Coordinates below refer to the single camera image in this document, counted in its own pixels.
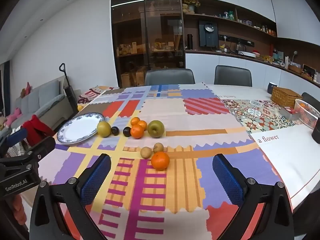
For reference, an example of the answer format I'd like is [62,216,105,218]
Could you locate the olive green apple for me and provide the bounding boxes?
[147,120,165,138]

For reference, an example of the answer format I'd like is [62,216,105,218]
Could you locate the person's left hand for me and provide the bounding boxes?
[9,194,27,227]

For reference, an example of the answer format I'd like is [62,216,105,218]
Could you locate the yellow-green pear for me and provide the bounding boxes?
[97,121,112,138]

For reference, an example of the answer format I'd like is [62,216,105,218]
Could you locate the grey sofa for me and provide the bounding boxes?
[0,76,75,130]

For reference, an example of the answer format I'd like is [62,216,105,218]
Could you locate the medium orange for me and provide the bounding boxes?
[130,124,145,139]

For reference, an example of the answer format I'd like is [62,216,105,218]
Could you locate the colourful patchwork tablecloth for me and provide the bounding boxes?
[37,81,288,240]

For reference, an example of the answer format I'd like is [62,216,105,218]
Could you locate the red garment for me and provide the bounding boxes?
[22,115,55,147]

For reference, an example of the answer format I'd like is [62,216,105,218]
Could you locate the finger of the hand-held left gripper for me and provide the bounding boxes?
[15,137,56,165]
[0,127,28,155]

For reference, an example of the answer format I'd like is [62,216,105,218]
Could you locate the grey chair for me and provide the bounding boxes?
[214,65,252,87]
[145,69,195,86]
[301,92,320,110]

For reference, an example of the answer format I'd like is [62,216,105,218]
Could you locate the white counter cabinets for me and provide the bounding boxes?
[185,50,320,95]

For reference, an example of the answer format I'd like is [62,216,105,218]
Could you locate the red and grey box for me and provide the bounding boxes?
[280,107,300,120]

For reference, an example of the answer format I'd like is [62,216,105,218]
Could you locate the white plastic basket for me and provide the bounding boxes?
[295,99,319,129]

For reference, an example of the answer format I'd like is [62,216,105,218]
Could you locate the black power strip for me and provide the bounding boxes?
[218,34,255,47]

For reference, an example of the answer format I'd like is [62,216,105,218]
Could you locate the grey striped cloth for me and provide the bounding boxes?
[5,127,33,160]

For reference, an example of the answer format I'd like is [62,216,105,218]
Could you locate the black upright vacuum cleaner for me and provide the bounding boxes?
[59,63,80,115]

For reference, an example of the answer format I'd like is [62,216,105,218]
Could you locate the dark glass cabinet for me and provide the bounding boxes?
[111,0,186,88]

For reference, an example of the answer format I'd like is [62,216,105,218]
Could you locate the pink plush toy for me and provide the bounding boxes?
[5,107,22,127]
[20,82,33,98]

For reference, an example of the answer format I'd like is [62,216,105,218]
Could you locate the white lettered tablecloth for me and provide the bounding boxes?
[207,84,320,210]

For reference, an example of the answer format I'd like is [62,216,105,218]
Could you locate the large orange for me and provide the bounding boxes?
[151,152,170,171]

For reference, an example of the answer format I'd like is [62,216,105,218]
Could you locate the blue patterned white plate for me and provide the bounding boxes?
[57,113,106,146]

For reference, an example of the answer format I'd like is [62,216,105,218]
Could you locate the black round object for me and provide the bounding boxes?
[312,119,320,144]

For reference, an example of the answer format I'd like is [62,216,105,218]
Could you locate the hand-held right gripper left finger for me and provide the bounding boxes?
[29,153,112,240]

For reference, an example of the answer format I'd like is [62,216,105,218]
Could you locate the wooden wall shelves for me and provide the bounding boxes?
[180,0,278,54]

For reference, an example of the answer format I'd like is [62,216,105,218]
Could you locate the plush bear with flowers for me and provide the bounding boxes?
[182,0,200,14]

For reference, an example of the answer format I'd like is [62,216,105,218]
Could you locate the folded red striped cloth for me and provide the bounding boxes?
[77,86,120,104]

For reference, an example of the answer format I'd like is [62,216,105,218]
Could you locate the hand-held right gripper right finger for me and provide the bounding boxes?
[212,153,295,240]

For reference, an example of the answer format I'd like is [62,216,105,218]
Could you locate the black wall water dispenser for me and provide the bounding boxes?
[199,20,218,47]

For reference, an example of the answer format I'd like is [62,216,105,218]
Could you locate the wicker box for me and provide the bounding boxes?
[271,86,303,108]

